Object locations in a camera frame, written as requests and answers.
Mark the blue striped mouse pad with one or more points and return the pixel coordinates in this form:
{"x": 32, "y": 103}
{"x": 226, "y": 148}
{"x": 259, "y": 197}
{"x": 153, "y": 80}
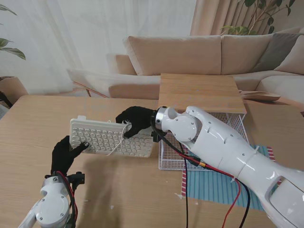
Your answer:
{"x": 206, "y": 185}

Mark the black stand leg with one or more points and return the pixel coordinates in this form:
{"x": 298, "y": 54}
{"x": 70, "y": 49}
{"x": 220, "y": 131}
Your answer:
{"x": 4, "y": 98}

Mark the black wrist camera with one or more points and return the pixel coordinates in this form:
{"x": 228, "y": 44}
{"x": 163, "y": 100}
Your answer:
{"x": 156, "y": 137}
{"x": 77, "y": 178}

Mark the shallow wooden tray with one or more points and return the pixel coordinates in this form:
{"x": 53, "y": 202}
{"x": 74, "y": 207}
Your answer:
{"x": 263, "y": 97}

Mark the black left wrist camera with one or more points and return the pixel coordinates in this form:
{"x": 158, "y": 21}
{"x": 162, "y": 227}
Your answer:
{"x": 77, "y": 178}

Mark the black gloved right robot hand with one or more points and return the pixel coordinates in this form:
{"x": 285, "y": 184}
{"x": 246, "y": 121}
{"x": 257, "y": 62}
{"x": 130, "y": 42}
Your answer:
{"x": 139, "y": 118}

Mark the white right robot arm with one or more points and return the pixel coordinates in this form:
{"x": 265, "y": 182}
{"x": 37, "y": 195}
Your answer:
{"x": 225, "y": 147}

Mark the broad-leaf green plant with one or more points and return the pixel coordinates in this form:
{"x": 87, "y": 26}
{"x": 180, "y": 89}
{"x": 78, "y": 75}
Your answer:
{"x": 14, "y": 51}

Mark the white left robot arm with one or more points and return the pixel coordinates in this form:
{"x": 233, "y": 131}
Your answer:
{"x": 50, "y": 204}

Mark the tan round planter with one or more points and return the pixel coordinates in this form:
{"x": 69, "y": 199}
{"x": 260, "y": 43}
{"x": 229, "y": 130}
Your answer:
{"x": 14, "y": 86}

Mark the beige pleated curtain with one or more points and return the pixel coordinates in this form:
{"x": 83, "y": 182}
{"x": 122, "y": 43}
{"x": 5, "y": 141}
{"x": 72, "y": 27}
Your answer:
{"x": 213, "y": 19}

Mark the white sheer curtain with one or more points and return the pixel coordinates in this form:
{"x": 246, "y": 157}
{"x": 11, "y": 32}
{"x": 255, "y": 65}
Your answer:
{"x": 71, "y": 35}

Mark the beige fabric sofa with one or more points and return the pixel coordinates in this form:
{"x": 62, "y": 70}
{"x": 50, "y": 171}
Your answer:
{"x": 178, "y": 54}

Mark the cream sofa cushion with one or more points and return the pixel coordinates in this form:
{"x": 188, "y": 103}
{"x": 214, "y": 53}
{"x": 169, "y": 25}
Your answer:
{"x": 294, "y": 59}

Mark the grey sofa cushion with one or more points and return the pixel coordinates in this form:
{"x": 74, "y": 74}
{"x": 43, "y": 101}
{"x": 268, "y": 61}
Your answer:
{"x": 275, "y": 52}

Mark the white cushioned wooden bench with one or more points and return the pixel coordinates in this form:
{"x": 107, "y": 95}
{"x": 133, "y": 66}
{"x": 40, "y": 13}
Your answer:
{"x": 80, "y": 77}

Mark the beige round-key keyboard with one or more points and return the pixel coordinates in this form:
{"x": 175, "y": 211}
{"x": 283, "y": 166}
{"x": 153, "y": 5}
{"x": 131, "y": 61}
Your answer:
{"x": 99, "y": 137}

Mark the tall leafy green plant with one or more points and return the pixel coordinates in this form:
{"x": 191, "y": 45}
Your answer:
{"x": 237, "y": 30}

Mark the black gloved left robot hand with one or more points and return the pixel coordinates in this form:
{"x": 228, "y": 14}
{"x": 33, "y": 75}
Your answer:
{"x": 63, "y": 156}

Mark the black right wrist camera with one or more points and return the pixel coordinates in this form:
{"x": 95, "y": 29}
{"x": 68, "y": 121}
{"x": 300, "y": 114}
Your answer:
{"x": 156, "y": 137}

